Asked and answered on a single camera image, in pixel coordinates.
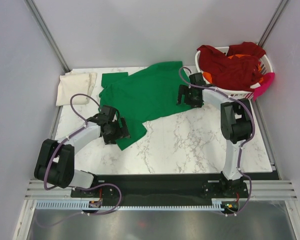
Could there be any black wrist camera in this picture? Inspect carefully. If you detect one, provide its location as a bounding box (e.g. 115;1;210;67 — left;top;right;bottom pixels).
98;105;120;122
189;72;206;86

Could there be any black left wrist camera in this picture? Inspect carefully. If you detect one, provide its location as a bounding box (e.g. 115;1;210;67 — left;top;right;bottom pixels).
98;105;120;122

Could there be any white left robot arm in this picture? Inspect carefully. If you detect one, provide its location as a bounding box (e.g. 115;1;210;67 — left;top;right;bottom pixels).
34;113;130;197

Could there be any cream folded t shirt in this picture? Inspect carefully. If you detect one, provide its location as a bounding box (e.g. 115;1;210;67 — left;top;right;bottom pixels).
55;72;97;107

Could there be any aluminium corner post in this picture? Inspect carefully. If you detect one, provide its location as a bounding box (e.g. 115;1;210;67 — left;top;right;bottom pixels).
258;0;290;48
24;0;71;73

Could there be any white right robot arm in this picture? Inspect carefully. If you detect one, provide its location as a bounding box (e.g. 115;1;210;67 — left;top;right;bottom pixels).
177;85;256;197

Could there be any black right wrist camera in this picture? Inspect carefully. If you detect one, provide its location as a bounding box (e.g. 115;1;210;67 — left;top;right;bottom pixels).
189;72;206;86

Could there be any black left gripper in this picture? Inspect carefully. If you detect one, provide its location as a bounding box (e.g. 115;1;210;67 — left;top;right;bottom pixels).
103;116;130;145

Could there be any dark red t shirt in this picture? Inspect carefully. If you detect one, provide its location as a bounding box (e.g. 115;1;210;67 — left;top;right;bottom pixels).
197;42;266;92

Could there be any green t shirt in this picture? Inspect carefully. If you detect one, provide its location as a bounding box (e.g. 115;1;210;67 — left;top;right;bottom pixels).
99;61;191;150

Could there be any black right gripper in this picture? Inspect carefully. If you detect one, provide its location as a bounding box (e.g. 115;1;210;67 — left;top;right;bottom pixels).
176;84;203;108

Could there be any aluminium frame rail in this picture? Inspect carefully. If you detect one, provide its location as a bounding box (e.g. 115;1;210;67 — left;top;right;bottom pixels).
25;180;297;201

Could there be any pink t shirt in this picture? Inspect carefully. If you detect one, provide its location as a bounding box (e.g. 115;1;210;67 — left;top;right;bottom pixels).
253;72;275;101

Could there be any white plastic laundry basket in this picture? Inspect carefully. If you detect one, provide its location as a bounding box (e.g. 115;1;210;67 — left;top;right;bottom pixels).
194;46;274;99

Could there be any left aluminium corner post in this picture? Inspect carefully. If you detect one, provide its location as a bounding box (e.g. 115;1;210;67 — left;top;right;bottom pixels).
24;0;71;73

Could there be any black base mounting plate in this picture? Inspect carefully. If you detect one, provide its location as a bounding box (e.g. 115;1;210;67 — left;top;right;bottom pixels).
70;173;248;206

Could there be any white slotted cable duct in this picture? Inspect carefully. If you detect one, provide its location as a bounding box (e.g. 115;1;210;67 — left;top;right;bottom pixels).
35;198;239;211

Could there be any right aluminium corner post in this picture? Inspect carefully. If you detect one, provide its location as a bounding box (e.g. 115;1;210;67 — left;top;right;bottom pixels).
258;0;290;48

